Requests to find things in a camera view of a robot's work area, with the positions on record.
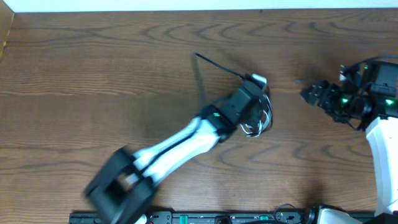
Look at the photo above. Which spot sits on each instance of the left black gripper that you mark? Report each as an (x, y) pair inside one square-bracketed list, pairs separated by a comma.
[(259, 109)]

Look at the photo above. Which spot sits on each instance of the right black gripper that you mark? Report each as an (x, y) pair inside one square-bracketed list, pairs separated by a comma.
[(325, 99)]

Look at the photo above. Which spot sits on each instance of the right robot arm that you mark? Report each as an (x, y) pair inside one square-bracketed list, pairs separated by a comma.
[(368, 93)]

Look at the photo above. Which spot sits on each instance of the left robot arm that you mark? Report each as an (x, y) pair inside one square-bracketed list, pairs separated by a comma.
[(124, 188)]

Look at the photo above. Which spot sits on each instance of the cardboard side panel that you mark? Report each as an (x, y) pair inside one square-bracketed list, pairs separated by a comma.
[(6, 20)]

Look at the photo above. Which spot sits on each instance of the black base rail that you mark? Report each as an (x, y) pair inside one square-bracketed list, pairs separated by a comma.
[(165, 217)]

